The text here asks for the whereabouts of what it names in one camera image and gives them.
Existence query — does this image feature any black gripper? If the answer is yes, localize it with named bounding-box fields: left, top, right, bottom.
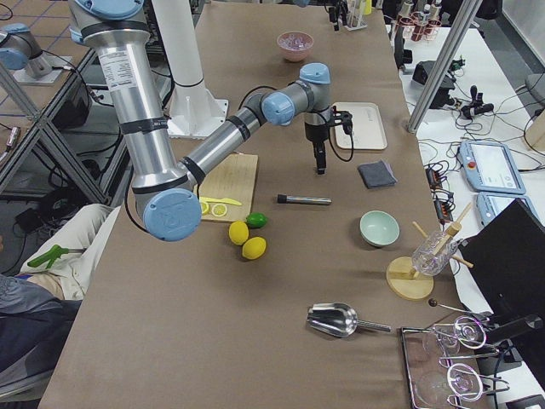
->
left=304, top=123, right=330, bottom=175
left=326, top=0, right=347, bottom=31

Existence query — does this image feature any pink bowl of ice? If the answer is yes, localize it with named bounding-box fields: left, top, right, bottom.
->
left=277, top=32, right=314, bottom=62

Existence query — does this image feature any steel ice scoop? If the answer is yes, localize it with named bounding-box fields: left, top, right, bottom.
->
left=307, top=302, right=392, bottom=337

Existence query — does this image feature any cream rabbit tray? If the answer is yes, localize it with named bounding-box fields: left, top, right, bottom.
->
left=334, top=102, right=387, bottom=151

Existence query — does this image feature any steel muddler black tip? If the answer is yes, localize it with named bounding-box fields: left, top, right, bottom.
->
left=277, top=194, right=332, bottom=205

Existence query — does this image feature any grey folded cloth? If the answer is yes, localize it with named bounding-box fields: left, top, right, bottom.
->
left=358, top=159, right=398, bottom=189

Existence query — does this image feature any wooden cutting board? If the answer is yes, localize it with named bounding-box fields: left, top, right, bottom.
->
left=199, top=153, right=258, bottom=222

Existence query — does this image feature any green lime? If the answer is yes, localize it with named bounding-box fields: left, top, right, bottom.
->
left=245, top=212, right=268, bottom=229

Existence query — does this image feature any mint green bowl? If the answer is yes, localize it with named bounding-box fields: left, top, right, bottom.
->
left=359, top=210, right=400, bottom=247

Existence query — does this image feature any yellow plastic knife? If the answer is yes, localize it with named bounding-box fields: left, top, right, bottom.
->
left=199, top=196, right=242, bottom=206

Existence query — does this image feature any yellow lemon near board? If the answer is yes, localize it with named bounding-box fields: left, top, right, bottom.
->
left=228, top=221, right=250, bottom=245

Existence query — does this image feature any lemon half upper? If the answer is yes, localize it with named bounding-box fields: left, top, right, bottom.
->
left=210, top=203, right=228, bottom=217

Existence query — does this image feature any lemon half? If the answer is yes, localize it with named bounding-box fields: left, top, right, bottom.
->
left=199, top=201, right=209, bottom=216
left=210, top=203, right=228, bottom=217

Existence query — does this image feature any yellow lemon outer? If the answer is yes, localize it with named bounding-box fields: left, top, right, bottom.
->
left=242, top=236, right=267, bottom=260

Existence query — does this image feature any lemon half lower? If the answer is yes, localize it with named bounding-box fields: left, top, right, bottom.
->
left=199, top=201, right=209, bottom=216

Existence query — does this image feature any clear glass on rack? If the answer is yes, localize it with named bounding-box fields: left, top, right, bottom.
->
left=411, top=231, right=458, bottom=276

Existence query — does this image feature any wooden glass rack stand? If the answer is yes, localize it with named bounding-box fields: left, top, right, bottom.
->
left=387, top=203, right=473, bottom=301

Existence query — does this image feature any teach pendant upper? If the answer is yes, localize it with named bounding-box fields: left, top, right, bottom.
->
left=457, top=141, right=526, bottom=194

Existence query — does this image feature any teach pendant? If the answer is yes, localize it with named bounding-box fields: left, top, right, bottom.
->
left=476, top=192, right=533, bottom=227
left=457, top=141, right=526, bottom=194

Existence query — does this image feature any teach pendant lower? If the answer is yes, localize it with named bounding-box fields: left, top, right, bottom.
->
left=476, top=192, right=533, bottom=227

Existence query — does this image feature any black monitor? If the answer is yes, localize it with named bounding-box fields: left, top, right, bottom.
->
left=462, top=198, right=545, bottom=329

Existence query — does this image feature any seated person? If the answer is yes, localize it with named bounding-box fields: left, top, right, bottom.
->
left=1, top=204, right=120, bottom=389

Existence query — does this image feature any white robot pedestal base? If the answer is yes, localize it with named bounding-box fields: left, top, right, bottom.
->
left=152, top=0, right=229, bottom=139

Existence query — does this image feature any aluminium frame post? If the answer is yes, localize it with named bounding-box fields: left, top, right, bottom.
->
left=406, top=0, right=482, bottom=134

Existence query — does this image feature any metal wire glass rack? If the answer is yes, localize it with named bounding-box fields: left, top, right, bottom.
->
left=399, top=315, right=510, bottom=408

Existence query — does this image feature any green handled tool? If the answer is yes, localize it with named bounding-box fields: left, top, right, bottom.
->
left=26, top=245, right=85, bottom=268

